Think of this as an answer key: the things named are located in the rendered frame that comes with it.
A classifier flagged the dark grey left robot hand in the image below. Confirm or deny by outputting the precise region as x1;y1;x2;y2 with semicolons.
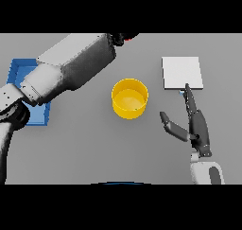
107;33;140;47

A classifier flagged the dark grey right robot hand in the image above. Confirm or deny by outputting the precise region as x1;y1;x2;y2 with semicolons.
159;82;213;158

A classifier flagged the pale square measuring scale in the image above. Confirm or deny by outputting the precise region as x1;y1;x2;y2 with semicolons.
161;56;204;91

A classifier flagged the yellow bowl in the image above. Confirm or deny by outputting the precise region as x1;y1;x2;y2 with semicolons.
111;78;149;120

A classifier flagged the blue tray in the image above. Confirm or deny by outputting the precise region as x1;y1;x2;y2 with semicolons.
6;58;52;127

